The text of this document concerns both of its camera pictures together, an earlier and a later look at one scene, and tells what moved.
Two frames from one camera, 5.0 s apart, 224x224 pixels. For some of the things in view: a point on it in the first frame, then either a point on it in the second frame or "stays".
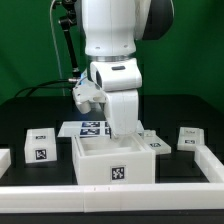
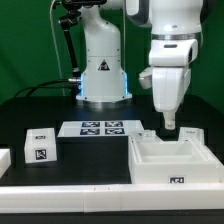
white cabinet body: x=99 y=159 -> x=172 y=162
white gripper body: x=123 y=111 -> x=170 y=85
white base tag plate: x=89 y=129 stays
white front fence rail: x=110 y=198 stays
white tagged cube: x=40 y=145 stays
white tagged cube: x=190 y=138 stays
